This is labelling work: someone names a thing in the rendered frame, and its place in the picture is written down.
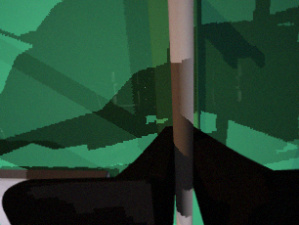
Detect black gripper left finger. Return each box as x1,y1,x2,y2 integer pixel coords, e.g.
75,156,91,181
1,126,176,225

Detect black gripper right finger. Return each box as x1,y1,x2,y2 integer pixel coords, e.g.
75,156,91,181
193,127,299,225

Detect brown tapered rod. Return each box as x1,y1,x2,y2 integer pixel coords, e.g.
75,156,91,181
168,0,194,225

